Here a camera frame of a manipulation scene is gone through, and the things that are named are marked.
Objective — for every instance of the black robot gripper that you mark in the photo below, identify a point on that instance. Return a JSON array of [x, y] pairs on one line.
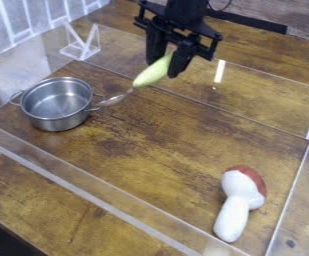
[[177, 23]]

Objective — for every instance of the plush mushroom toy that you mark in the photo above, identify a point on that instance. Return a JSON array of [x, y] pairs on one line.
[[246, 190]]

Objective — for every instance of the clear acrylic triangle stand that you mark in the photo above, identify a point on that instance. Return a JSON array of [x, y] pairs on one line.
[[81, 49]]

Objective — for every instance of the small stainless steel pot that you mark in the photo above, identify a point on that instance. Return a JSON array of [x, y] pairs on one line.
[[57, 104]]

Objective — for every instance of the clear acrylic front barrier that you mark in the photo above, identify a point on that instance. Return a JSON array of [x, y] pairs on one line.
[[179, 234]]

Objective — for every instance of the clear acrylic barrier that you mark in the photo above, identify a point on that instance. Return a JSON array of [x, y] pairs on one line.
[[291, 236], [179, 234]]

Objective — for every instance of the clear acrylic right barrier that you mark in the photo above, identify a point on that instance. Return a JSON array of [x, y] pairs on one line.
[[291, 236]]

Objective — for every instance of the black strip on wall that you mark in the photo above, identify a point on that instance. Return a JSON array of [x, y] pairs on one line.
[[248, 21]]

